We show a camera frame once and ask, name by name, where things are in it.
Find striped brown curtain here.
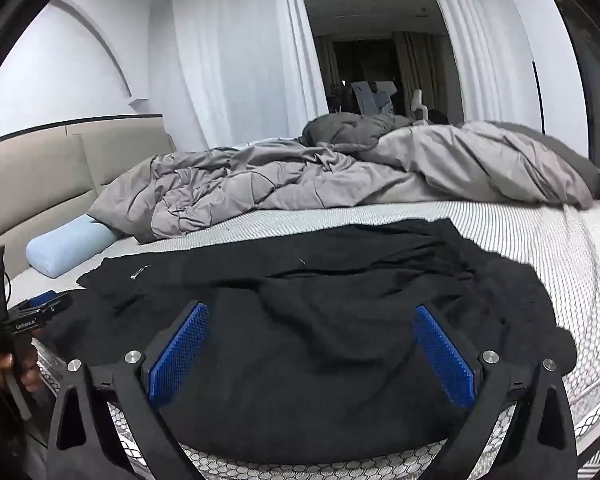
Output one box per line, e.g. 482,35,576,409
313,35,341,112
392,31,450,122

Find dark grey pillow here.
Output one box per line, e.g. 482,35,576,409
302,112,417,152

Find white chair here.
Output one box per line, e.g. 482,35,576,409
409,88,432,127

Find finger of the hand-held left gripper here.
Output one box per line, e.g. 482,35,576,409
15,290,57,314
7,293,75,336

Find black pants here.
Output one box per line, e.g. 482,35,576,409
40,217,579,466

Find beige padded headboard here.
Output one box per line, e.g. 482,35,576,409
0,113,177,281

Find light blue pillow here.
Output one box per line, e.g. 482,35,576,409
25,214,122,280

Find light grey duvet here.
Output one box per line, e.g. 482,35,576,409
87,120,600,244

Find person's left hand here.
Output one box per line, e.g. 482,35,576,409
0,344,42,397

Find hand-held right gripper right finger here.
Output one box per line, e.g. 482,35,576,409
413,303,579,480

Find white curtain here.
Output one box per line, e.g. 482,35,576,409
422,0,547,134
170,0,330,152

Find white patterned mattress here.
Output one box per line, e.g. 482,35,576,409
0,195,600,480

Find person's left forearm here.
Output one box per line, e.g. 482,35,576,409
0,375,51,480

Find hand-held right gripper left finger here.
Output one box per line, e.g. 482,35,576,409
46,301,211,480

